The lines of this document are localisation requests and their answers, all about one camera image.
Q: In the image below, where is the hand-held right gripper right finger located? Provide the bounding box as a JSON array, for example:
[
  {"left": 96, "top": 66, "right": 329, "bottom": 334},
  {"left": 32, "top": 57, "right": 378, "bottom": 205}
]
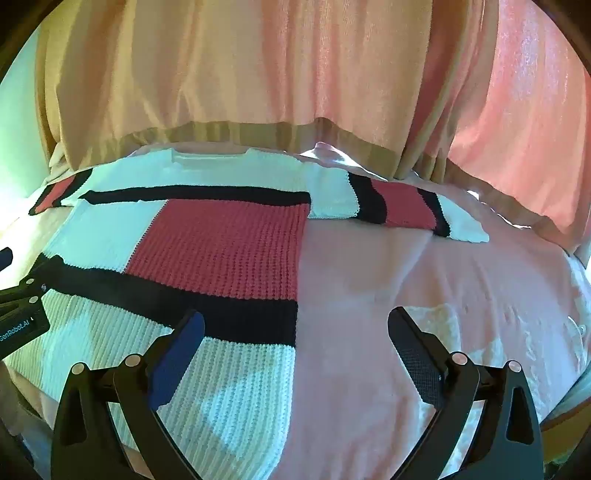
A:
[{"left": 387, "top": 305, "right": 546, "bottom": 480}]

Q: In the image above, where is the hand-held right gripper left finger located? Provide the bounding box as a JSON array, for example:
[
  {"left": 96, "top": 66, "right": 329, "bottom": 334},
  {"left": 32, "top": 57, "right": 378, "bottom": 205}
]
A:
[{"left": 50, "top": 309, "right": 206, "bottom": 480}]

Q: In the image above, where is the white red black knit sweater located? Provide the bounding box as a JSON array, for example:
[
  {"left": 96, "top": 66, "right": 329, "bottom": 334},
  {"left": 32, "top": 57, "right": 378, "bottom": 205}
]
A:
[{"left": 9, "top": 148, "right": 490, "bottom": 480}]

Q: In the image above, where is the pink blanket with white bows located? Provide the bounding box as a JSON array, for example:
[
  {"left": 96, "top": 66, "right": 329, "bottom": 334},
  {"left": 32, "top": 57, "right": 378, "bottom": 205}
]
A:
[{"left": 0, "top": 142, "right": 591, "bottom": 480}]

